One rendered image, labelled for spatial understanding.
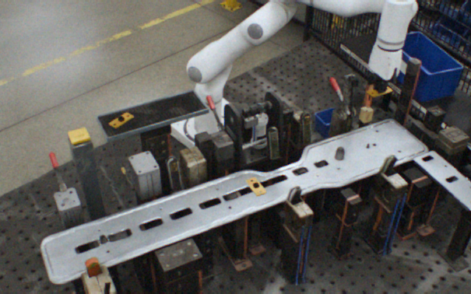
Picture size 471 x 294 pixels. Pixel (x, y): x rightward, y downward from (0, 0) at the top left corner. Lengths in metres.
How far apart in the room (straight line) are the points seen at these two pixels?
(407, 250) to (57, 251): 1.24
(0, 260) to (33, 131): 1.82
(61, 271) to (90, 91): 2.62
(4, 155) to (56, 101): 0.62
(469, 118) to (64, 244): 1.54
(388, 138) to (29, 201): 1.44
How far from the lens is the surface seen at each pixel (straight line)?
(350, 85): 2.06
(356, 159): 2.01
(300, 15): 4.64
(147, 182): 1.79
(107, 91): 4.14
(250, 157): 2.01
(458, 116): 2.28
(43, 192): 2.38
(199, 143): 1.88
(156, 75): 4.26
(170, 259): 1.62
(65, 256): 1.72
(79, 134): 1.87
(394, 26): 1.75
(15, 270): 2.15
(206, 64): 2.15
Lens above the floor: 2.30
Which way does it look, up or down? 41 degrees down
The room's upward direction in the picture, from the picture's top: straight up
